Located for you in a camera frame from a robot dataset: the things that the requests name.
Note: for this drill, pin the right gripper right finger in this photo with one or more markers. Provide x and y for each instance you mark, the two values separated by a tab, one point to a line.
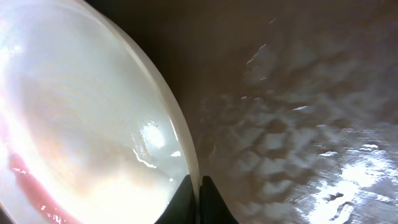
213	209

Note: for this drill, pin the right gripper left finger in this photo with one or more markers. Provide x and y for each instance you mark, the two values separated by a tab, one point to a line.
181	209

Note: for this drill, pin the white plate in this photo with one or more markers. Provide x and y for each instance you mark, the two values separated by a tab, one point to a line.
90	130

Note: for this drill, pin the large brown tray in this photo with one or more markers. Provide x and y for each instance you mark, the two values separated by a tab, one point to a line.
291	105

